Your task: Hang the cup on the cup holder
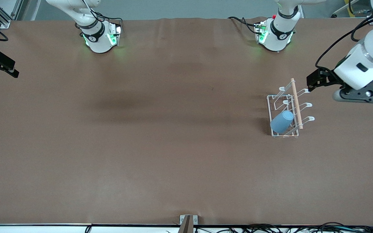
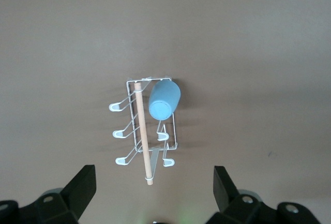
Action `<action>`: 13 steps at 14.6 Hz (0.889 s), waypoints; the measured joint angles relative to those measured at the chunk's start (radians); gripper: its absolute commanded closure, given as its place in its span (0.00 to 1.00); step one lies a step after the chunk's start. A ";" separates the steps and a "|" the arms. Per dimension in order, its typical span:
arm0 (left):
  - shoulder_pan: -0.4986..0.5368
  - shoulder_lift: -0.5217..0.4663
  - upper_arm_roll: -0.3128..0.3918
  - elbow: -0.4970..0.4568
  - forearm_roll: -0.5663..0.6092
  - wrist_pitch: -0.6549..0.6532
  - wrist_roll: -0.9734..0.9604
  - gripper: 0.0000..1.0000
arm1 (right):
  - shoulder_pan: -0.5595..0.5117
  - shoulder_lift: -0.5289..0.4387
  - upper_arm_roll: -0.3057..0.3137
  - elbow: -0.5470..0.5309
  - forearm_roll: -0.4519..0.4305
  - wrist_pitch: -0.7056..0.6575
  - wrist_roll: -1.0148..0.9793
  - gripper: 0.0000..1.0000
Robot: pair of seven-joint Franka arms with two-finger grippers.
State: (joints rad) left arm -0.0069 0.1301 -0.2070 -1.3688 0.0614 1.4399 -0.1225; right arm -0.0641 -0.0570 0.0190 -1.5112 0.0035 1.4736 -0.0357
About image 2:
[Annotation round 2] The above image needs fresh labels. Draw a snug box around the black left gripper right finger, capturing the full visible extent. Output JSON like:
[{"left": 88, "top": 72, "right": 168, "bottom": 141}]
[{"left": 210, "top": 166, "right": 279, "bottom": 224}]

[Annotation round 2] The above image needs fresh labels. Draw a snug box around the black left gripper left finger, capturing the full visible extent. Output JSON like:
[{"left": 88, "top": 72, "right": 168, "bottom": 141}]
[{"left": 35, "top": 165, "right": 97, "bottom": 224}]

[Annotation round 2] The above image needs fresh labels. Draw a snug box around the blue plastic cup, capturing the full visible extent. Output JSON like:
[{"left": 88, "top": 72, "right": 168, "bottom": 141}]
[{"left": 148, "top": 79, "right": 182, "bottom": 121}]

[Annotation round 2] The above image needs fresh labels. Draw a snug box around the brown table cover mat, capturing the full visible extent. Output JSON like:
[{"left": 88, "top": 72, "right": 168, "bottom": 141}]
[{"left": 0, "top": 0, "right": 331, "bottom": 224}]

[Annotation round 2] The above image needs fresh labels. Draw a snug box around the white wire cup holder rack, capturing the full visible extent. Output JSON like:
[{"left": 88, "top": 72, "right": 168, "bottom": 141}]
[{"left": 108, "top": 75, "right": 179, "bottom": 186}]

